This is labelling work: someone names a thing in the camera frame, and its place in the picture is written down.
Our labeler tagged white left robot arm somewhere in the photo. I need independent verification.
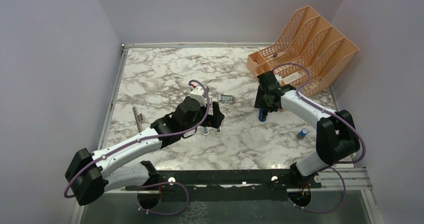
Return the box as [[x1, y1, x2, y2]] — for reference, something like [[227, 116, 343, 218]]
[[63, 97, 225, 206]]

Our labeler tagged staple box tray with staples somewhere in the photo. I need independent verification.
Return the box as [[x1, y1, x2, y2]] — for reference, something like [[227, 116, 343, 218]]
[[218, 94, 234, 104]]

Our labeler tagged peach plastic desk organizer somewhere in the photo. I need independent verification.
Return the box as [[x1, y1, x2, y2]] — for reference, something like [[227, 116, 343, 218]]
[[246, 6, 359, 97]]

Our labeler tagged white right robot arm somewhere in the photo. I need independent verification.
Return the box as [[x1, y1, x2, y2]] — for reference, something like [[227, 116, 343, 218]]
[[254, 71, 361, 187]]

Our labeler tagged blue grey glue stick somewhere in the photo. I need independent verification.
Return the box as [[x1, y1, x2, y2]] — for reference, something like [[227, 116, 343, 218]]
[[296, 128, 309, 140]]

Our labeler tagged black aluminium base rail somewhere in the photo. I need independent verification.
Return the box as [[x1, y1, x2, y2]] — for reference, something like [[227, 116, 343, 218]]
[[125, 168, 374, 203]]

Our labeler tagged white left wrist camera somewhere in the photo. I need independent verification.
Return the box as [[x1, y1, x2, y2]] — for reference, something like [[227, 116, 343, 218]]
[[189, 86, 207, 106]]

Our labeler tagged metal stapler magazine rail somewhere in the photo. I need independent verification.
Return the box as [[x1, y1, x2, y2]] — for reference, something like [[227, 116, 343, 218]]
[[132, 107, 144, 133]]

